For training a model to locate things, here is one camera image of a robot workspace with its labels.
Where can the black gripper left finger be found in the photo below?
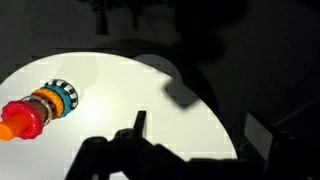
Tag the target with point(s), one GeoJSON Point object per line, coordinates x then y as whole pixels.
{"type": "Point", "coordinates": [139, 123]}

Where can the orange stacking pole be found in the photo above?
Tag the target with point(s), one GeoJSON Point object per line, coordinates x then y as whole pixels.
{"type": "Point", "coordinates": [13, 126]}

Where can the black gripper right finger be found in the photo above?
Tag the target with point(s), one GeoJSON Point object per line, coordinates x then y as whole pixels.
{"type": "Point", "coordinates": [260, 137]}

